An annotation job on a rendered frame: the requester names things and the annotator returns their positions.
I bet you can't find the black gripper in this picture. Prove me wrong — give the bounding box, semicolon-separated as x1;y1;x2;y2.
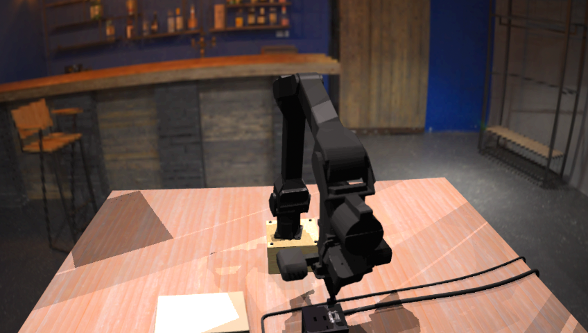
277;219;392;296

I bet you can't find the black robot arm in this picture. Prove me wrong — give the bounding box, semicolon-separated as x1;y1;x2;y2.
268;72;384;288

